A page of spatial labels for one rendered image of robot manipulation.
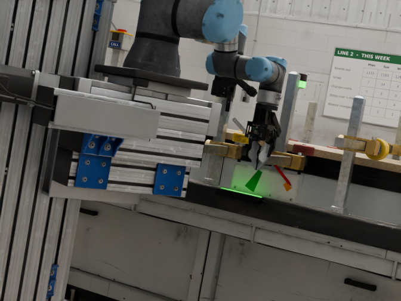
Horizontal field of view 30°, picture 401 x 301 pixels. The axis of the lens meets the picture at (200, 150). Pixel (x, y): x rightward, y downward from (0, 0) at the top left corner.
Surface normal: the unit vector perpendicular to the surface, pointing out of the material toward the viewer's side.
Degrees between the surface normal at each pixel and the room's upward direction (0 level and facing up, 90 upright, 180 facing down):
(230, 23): 95
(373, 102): 90
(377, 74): 90
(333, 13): 90
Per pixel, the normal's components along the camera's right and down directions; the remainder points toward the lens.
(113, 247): -0.45, -0.04
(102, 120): 0.56, 0.15
